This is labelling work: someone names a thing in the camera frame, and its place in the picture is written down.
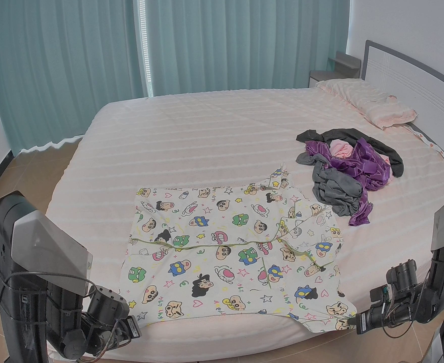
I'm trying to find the pale pink pillow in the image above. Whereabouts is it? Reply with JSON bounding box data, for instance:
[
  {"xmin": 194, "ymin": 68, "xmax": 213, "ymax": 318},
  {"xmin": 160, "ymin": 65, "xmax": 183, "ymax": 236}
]
[{"xmin": 314, "ymin": 79, "xmax": 419, "ymax": 129}]

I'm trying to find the pile of clothes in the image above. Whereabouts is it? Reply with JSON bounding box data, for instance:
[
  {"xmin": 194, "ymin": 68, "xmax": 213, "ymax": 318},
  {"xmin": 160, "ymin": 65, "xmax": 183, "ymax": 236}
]
[{"xmin": 296, "ymin": 128, "xmax": 404, "ymax": 227}]

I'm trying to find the bed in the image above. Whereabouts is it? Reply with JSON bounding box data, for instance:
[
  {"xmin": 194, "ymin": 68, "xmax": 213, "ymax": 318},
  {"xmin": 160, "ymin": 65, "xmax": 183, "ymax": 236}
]
[{"xmin": 52, "ymin": 39, "xmax": 444, "ymax": 351}]

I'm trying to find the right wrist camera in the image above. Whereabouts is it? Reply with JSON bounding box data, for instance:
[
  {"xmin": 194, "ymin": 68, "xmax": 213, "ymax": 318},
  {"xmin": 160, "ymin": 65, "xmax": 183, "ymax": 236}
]
[{"xmin": 370, "ymin": 285, "xmax": 391, "ymax": 309}]

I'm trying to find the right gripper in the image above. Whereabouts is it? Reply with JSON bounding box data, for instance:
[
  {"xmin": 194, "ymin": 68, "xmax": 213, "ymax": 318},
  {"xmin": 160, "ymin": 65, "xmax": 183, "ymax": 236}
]
[{"xmin": 354, "ymin": 305, "xmax": 389, "ymax": 334}]

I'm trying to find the blue-green curtain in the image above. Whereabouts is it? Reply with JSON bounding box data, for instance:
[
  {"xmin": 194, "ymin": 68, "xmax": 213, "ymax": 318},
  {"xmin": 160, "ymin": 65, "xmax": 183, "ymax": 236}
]
[
  {"xmin": 0, "ymin": 0, "xmax": 149, "ymax": 159},
  {"xmin": 146, "ymin": 0, "xmax": 353, "ymax": 98}
]

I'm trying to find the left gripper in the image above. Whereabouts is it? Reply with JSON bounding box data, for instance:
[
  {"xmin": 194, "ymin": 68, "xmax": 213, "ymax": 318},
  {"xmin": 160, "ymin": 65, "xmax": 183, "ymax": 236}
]
[{"xmin": 113, "ymin": 315, "xmax": 144, "ymax": 349}]

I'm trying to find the grey bedside table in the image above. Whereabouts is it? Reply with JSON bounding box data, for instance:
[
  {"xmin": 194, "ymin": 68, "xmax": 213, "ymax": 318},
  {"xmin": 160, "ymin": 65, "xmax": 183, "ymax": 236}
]
[{"xmin": 309, "ymin": 51, "xmax": 362, "ymax": 88}]

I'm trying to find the window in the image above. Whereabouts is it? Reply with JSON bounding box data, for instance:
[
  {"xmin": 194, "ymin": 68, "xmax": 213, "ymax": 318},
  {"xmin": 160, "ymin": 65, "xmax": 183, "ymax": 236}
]
[{"xmin": 136, "ymin": 0, "xmax": 155, "ymax": 97}]

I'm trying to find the white printed pyjama top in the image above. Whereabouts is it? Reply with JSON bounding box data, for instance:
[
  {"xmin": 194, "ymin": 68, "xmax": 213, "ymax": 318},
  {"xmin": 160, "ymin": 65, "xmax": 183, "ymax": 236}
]
[{"xmin": 118, "ymin": 161, "xmax": 359, "ymax": 334}]

